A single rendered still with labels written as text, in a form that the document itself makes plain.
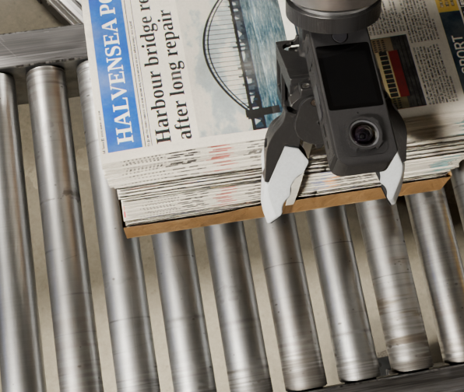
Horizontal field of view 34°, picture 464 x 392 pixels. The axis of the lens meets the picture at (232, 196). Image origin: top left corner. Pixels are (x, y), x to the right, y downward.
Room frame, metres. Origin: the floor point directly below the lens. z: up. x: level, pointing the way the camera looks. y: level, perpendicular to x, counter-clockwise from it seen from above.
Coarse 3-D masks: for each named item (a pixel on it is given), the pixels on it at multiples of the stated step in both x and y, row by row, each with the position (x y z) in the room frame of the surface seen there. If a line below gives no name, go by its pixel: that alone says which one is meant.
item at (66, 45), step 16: (16, 32) 0.40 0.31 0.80; (32, 32) 0.41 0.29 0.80; (48, 32) 0.41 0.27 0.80; (64, 32) 0.42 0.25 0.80; (80, 32) 0.42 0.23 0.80; (0, 48) 0.38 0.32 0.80; (16, 48) 0.38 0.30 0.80; (32, 48) 0.39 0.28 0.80; (48, 48) 0.39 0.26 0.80; (64, 48) 0.39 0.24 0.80; (80, 48) 0.40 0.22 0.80; (0, 64) 0.36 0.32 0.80; (16, 64) 0.36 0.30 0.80; (32, 64) 0.36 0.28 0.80; (48, 64) 0.37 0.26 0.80; (64, 64) 0.38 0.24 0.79; (16, 80) 0.35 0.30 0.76
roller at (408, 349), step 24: (360, 216) 0.25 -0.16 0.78; (384, 216) 0.25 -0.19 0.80; (384, 240) 0.22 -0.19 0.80; (384, 264) 0.19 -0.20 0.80; (408, 264) 0.20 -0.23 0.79; (384, 288) 0.16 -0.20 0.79; (408, 288) 0.17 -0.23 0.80; (384, 312) 0.14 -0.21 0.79; (408, 312) 0.14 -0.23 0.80; (384, 336) 0.11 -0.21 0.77; (408, 336) 0.11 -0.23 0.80; (408, 360) 0.08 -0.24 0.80; (432, 360) 0.09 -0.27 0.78
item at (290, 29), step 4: (280, 0) 0.37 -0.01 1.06; (284, 0) 0.37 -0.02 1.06; (280, 4) 0.36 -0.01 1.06; (284, 4) 0.36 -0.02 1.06; (280, 8) 0.36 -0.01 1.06; (284, 8) 0.36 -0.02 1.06; (284, 12) 0.35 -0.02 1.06; (284, 16) 0.35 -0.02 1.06; (284, 20) 0.34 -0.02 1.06; (288, 20) 0.35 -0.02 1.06; (284, 24) 0.34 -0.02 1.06; (288, 24) 0.34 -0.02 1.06; (292, 24) 0.34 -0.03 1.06; (284, 28) 0.34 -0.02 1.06; (288, 28) 0.34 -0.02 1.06; (292, 28) 0.34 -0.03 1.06; (288, 32) 0.33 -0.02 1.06; (292, 32) 0.33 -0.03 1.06; (288, 36) 0.33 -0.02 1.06; (292, 36) 0.33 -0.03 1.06
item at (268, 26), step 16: (256, 0) 0.37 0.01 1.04; (272, 0) 0.37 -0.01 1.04; (256, 16) 0.35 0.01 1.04; (272, 16) 0.36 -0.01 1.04; (256, 32) 0.34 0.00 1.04; (272, 32) 0.34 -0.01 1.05; (272, 48) 0.32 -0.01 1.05; (272, 64) 0.30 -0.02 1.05; (272, 80) 0.29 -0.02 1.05; (272, 96) 0.27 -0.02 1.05; (320, 160) 0.24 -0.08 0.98; (304, 176) 0.24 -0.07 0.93; (320, 176) 0.24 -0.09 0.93; (304, 192) 0.24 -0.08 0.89
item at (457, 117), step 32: (384, 0) 0.39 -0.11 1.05; (416, 0) 0.40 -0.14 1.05; (448, 0) 0.40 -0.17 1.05; (384, 32) 0.36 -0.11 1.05; (416, 32) 0.36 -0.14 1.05; (448, 32) 0.37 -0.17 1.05; (384, 64) 0.32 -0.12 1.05; (416, 64) 0.33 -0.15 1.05; (448, 64) 0.33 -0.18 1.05; (416, 96) 0.29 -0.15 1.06; (448, 96) 0.30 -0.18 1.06; (416, 128) 0.28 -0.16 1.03; (448, 128) 0.29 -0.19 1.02; (416, 160) 0.28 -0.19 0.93; (448, 160) 0.29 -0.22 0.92; (320, 192) 0.24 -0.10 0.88
